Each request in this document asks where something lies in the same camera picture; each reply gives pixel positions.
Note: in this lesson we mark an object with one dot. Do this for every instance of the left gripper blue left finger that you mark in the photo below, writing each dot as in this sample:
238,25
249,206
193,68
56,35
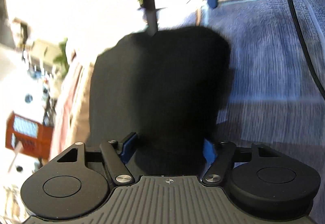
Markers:
116,155

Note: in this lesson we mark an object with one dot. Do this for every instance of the blue plaid bed sheet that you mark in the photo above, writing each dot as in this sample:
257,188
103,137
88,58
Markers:
272,96

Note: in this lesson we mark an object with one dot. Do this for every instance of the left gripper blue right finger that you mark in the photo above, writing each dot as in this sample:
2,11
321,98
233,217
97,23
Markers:
218,162

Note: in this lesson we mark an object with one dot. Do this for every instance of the brown pink quilt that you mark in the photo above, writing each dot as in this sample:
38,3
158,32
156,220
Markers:
72,108

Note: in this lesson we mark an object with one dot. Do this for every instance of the red wooden cabinet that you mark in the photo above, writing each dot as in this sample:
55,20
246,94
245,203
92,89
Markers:
35,137

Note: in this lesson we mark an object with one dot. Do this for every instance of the black knit garment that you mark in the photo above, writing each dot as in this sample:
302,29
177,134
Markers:
167,88

